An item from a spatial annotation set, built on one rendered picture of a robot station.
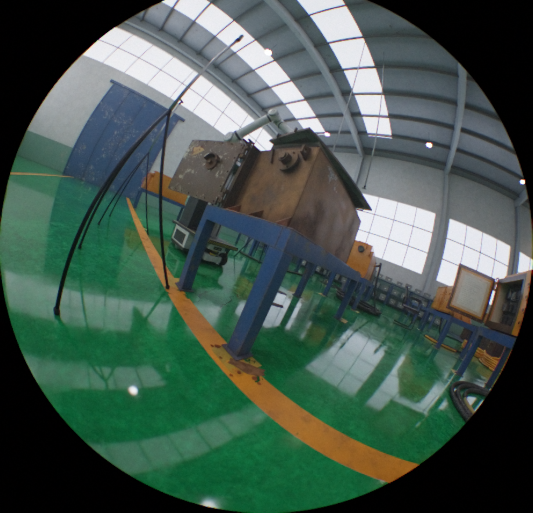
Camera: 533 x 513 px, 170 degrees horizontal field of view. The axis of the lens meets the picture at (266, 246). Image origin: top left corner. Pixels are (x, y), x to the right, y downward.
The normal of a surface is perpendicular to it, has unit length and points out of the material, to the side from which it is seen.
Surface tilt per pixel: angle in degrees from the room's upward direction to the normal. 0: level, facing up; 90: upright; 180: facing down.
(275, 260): 90
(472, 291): 90
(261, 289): 90
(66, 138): 90
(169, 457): 0
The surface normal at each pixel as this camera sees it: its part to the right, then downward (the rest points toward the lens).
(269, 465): 0.39, -0.92
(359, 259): -0.59, -0.23
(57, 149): 0.70, 0.31
